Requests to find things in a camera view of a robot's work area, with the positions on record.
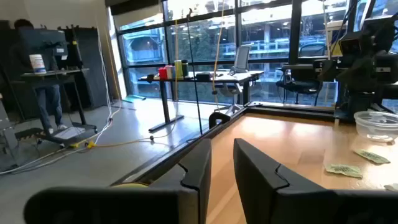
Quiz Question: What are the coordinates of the black standing desk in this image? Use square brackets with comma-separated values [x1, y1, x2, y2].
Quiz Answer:
[20, 68, 99, 147]
[138, 70, 265, 133]

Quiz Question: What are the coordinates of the black office chair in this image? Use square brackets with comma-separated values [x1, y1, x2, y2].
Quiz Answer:
[275, 42, 327, 106]

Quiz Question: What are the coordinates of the black partition panel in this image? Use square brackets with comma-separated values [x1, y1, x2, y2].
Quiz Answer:
[58, 26, 108, 110]

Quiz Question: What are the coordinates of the white wipes canister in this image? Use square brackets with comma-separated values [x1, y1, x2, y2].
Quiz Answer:
[29, 54, 47, 75]

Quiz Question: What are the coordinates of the white floor cable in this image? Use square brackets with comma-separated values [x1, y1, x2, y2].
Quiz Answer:
[0, 27, 114, 175]

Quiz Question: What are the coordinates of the clear plastic bowl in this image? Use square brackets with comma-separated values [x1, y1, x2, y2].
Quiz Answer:
[353, 111, 398, 143]

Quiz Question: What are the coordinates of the yellow green container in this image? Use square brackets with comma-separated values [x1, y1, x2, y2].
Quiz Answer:
[174, 59, 183, 79]

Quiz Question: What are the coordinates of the black computer monitor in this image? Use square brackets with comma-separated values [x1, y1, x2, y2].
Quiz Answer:
[18, 27, 68, 68]

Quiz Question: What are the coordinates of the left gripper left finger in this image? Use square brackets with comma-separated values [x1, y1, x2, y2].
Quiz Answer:
[23, 138, 213, 224]

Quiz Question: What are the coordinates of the yellow floor cable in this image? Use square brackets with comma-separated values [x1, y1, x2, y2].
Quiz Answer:
[68, 19, 180, 149]

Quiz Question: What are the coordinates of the white mesh office chair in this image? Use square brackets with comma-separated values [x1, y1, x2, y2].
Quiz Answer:
[214, 45, 252, 116]

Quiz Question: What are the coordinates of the teal floor board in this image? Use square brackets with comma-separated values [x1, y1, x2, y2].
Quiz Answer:
[123, 95, 147, 104]

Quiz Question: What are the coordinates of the black frame clamp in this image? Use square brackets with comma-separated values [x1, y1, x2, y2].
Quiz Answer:
[208, 111, 231, 130]

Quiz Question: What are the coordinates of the person's shoe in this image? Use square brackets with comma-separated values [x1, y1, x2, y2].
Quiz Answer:
[7, 18, 68, 135]

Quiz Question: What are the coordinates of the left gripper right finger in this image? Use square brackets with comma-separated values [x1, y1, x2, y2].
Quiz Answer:
[233, 138, 398, 224]

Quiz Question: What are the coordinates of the light green mug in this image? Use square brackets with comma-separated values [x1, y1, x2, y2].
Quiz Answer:
[109, 182, 150, 189]

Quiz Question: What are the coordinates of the banknote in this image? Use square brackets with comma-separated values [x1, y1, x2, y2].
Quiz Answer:
[324, 163, 364, 179]
[353, 148, 391, 165]

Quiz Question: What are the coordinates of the yellow hanging cable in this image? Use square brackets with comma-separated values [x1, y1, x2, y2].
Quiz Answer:
[211, 0, 226, 113]

